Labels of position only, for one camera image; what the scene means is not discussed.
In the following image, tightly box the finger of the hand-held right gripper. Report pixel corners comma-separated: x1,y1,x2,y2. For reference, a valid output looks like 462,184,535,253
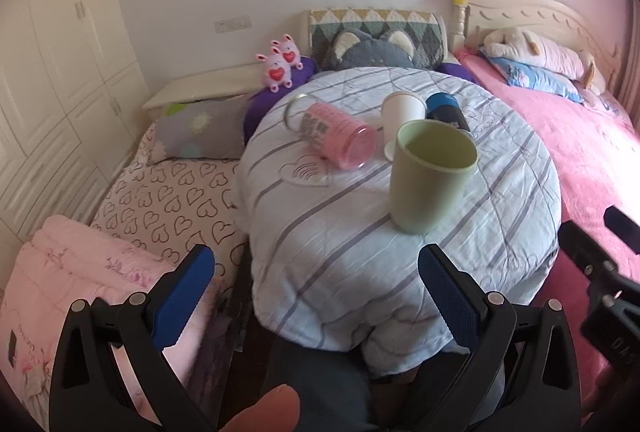
604,206,640,255
558,221,618,280

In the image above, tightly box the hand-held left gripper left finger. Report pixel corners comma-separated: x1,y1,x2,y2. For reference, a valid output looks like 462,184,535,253
48,243,221,432

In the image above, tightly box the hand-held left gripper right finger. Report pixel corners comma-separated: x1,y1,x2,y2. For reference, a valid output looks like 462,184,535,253
417,243,583,432

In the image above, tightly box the pink ribbed cup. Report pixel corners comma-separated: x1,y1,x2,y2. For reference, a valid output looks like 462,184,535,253
285,93,378,171

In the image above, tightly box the green cup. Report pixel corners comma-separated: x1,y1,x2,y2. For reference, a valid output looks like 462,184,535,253
389,119,479,234

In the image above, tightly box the white cup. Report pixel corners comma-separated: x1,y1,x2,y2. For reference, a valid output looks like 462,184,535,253
381,91,427,161

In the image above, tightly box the blue and black cup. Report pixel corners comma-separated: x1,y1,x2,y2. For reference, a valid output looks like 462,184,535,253
425,92,474,136

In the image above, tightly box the person's left hand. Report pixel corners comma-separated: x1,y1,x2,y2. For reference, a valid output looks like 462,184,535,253
239,384,302,432

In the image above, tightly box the pink fleece blanket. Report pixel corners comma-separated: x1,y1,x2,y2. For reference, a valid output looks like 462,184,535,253
457,49,640,363

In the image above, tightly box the heart print bed sheet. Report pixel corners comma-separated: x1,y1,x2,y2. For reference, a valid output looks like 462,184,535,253
90,122,251,308

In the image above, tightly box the folded pink quilt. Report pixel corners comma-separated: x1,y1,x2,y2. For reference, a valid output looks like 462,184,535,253
0,214,221,423

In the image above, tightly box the round table striped cloth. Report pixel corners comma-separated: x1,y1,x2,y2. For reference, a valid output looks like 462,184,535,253
235,66,563,380

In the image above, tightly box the person's dark trouser leg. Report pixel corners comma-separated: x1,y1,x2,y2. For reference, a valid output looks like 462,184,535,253
265,347,381,432

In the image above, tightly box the grey flower pillow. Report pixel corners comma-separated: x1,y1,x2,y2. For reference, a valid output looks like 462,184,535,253
147,97,256,165

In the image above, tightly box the blue cartoon pillow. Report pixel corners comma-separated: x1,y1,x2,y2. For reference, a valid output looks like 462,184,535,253
480,52,586,105

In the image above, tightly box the white and pink plush toy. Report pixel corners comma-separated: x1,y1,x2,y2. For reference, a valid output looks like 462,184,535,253
480,27,608,95

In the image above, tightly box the purple pillow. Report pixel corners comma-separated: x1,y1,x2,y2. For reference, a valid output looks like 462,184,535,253
243,57,318,145
437,61,481,85

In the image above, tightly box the cream carved headboard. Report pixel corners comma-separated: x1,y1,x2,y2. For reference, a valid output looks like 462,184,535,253
450,0,626,103

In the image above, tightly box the pink bunny plush toy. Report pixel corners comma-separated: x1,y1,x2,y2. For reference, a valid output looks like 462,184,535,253
271,33,306,73
255,47,294,93

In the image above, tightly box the white wardrobe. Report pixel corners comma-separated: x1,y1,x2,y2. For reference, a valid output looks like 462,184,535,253
0,0,151,273

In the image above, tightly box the grey cat cushion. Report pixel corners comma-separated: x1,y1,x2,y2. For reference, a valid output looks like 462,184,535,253
322,29,416,72

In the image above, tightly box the diamond patterned cushion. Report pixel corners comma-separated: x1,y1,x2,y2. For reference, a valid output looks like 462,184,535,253
307,8,448,70

